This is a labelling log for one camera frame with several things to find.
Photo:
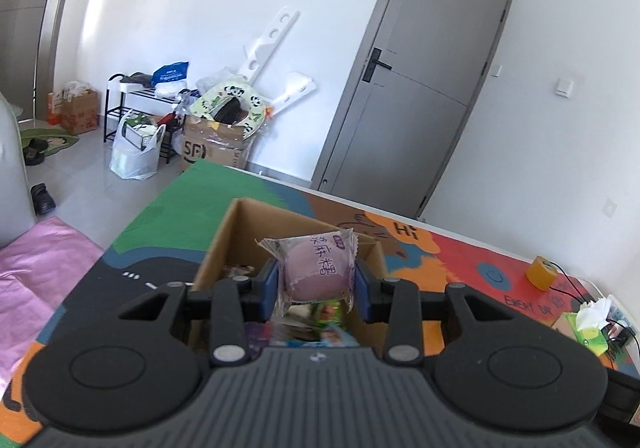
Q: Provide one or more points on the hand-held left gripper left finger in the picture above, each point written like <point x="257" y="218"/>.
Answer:
<point x="269" y="288"/>

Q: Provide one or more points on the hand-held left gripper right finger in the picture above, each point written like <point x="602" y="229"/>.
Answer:
<point x="363" y="295"/>

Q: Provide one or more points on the green snack packet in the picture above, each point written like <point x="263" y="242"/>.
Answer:
<point x="327" y="313"/>

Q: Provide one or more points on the blue snack packet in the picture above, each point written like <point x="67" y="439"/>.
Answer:
<point x="335" y="337"/>

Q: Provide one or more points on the pink snack packet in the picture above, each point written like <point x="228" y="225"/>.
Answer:
<point x="315" y="268"/>

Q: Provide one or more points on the green tissue box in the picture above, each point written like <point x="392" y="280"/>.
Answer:
<point x="590" y="335"/>

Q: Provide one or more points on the white power strip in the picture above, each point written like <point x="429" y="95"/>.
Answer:
<point x="620" y="313"/>

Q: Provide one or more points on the colourful printed table mat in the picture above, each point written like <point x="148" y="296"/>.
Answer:
<point x="450" y="258"/>

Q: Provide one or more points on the yellow tape roll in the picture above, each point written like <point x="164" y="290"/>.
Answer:
<point x="541" y="274"/>

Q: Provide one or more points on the taped floor cardboard box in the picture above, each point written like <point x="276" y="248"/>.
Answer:
<point x="215" y="147"/>

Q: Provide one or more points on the grey door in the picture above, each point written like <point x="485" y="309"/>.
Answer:
<point x="410" y="117"/>

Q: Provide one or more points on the white plastic shopping bag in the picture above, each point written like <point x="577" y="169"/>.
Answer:
<point x="132" y="160"/>

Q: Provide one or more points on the short white plastic board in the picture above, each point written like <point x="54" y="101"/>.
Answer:
<point x="295" y="90"/>

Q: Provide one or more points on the clear plastic bag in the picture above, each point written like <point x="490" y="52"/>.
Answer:
<point x="215" y="80"/>

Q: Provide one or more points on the pink blanket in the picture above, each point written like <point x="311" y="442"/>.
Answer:
<point x="35" y="273"/>

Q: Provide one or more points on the blue plastic bag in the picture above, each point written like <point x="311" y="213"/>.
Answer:
<point x="170" y="72"/>

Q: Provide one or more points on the black shoe rack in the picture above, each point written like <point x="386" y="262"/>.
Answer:
<point x="107" y="112"/>

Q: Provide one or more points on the black shoe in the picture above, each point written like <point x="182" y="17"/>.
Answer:
<point x="42" y="199"/>

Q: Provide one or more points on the green floor rug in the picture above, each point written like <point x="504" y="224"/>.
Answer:
<point x="62" y="142"/>

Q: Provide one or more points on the long white plastic board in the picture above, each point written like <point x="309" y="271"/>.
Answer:
<point x="272" y="35"/>

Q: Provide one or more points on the orange printed cardboard box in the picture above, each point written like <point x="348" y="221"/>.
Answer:
<point x="80" y="115"/>

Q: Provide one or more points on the pair of dark slippers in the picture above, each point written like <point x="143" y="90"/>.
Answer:
<point x="35" y="152"/>

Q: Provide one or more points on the grey wardrobe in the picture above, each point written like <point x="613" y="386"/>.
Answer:
<point x="25" y="2"/>

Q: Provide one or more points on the white wall socket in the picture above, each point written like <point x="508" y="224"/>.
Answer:
<point x="610" y="207"/>

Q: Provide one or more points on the white wall switch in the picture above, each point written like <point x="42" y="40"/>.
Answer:
<point x="564" y="87"/>

